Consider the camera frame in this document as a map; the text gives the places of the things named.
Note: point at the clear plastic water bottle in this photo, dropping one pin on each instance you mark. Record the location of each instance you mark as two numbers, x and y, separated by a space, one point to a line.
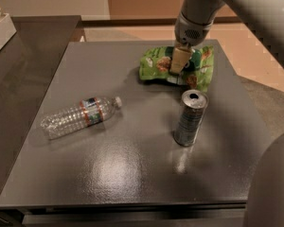
79 116

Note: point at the silver aluminium drink can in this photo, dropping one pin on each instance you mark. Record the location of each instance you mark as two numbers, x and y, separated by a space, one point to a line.
194 105

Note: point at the dark side counter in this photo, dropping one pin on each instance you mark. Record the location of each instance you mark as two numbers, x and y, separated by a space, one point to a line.
27 65

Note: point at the white box on counter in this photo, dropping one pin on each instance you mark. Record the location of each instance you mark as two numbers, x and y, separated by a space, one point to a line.
7 30

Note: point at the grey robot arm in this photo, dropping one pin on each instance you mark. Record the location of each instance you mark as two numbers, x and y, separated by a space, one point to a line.
265 18

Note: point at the green rice chip bag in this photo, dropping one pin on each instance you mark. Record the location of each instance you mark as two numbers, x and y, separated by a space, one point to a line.
197 74

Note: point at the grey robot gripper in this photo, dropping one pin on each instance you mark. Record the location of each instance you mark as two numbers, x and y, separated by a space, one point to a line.
190 33

